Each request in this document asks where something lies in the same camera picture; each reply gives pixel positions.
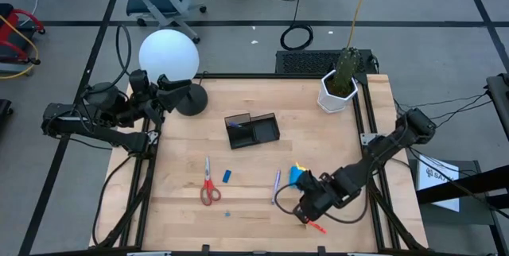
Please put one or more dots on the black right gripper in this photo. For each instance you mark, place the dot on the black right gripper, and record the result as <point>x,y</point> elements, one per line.
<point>318,196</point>

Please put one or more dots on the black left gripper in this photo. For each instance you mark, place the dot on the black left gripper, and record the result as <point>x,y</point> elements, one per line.
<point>153,97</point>

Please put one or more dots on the orange highlighter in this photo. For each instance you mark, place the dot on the orange highlighter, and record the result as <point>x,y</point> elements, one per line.
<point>320,229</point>

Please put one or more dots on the blue sticky note pad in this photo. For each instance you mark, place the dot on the blue sticky note pad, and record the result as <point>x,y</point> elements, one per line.
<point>294,176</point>

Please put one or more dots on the lavender ballpoint pen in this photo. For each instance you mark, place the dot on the lavender ballpoint pen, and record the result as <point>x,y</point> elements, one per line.
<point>276,186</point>

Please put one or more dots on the blue eraser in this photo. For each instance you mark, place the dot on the blue eraser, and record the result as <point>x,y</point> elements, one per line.
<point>226,176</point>

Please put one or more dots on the black mesh desk organizer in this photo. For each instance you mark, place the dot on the black mesh desk organizer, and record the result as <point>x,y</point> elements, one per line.
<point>254,133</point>

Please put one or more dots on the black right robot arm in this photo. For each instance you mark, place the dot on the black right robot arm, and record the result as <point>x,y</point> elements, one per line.
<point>393,140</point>

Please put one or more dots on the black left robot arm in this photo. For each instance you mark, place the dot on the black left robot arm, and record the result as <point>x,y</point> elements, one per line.
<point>87,126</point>

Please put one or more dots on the white globe table lamp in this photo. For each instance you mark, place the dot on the white globe table lamp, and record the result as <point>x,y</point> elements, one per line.
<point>168,59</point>

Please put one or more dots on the white hexagonal plant pot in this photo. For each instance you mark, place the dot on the white hexagonal plant pot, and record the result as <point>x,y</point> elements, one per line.
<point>330,103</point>

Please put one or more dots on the black perforated metal box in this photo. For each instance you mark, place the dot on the black perforated metal box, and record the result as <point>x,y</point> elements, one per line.
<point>306,62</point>

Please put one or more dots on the white printed paper sheet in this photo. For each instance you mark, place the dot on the white printed paper sheet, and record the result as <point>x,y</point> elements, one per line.
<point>437,184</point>

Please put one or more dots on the green cactus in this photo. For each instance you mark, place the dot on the green cactus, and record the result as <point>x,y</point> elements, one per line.
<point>346,69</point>

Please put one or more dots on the dark grey side stand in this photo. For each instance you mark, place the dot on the dark grey side stand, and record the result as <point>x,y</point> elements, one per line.
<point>473,212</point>

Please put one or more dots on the red and black cart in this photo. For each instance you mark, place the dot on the red and black cart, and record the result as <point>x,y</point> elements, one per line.
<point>12,29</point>

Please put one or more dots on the black metal beam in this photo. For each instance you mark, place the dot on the black metal beam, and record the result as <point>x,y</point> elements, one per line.
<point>477,182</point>

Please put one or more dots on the black aluminium table frame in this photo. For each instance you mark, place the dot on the black aluminium table frame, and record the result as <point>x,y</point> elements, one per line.
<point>258,76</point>

